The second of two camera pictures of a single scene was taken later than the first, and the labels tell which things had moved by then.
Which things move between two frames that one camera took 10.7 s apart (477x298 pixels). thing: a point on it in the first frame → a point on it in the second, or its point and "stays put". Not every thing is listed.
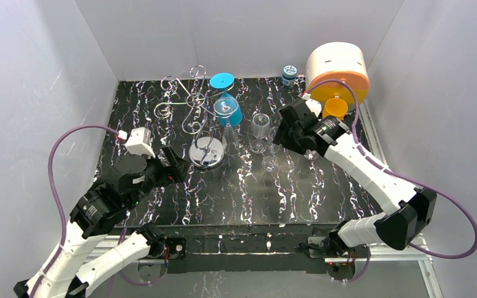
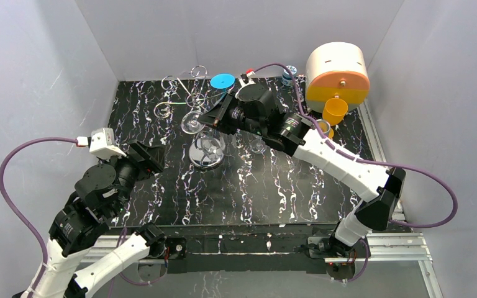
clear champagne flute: [225, 107] → [207, 149]
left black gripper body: [168, 165] → [146, 154]
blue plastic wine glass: [223, 81] stays put
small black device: [314, 105] → [245, 80]
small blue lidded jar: [289, 75] stays put
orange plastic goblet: [335, 107] stays put
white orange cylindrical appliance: [337, 60] stays put
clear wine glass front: [271, 164] → [190, 123]
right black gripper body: [292, 128] → [223, 113]
